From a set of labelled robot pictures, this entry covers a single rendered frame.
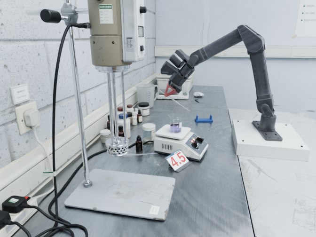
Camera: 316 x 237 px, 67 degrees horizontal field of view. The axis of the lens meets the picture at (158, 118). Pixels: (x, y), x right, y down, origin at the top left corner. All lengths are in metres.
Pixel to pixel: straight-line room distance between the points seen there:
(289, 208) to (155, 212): 0.38
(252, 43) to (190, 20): 1.44
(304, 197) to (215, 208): 0.28
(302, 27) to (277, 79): 0.47
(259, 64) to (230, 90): 1.42
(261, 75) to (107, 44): 0.69
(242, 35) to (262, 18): 1.41
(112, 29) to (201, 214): 0.53
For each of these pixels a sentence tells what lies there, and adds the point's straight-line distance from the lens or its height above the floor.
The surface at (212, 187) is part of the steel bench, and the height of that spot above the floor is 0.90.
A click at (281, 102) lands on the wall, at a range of 2.59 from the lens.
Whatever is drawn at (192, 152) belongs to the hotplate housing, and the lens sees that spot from 0.94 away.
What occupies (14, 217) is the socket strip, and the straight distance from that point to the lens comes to 0.73.
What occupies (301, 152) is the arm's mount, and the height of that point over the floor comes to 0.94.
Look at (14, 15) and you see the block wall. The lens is 0.84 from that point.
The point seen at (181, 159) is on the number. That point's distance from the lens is 0.93.
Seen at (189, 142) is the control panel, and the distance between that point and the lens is 0.96.
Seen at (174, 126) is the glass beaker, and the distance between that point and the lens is 0.96.
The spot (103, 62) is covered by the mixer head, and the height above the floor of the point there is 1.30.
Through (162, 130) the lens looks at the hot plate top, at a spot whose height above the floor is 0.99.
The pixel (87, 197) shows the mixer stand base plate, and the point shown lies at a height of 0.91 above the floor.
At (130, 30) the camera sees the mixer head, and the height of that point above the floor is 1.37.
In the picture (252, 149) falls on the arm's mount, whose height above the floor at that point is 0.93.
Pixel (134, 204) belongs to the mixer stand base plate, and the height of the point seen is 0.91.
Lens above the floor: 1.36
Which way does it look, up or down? 19 degrees down
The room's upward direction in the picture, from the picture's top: straight up
